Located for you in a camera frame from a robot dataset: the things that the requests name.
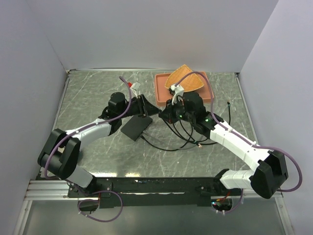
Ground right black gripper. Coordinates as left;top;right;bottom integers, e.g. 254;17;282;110
159;97;195;124

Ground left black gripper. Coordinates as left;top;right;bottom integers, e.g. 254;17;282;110
119;94;162;119

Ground black network switch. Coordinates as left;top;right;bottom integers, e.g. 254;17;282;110
121;116;153;141

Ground short black patch cable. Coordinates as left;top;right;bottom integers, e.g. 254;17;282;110
168;99;233;147

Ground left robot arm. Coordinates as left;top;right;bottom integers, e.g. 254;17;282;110
37;92;161;197

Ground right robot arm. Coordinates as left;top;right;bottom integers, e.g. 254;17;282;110
158;92;288;199

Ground terracotta plastic tray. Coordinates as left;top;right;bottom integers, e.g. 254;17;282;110
154;71;211;107

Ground woven bamboo basket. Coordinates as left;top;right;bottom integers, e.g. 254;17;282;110
165;65;204;92

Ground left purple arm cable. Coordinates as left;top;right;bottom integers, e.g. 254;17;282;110
44;76;123;223

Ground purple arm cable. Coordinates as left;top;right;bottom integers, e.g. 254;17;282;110
171;71;303;214
44;76;123;223

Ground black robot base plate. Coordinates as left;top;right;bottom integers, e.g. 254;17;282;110
68;175;242;209

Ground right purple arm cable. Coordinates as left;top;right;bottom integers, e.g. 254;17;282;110
171;71;303;214

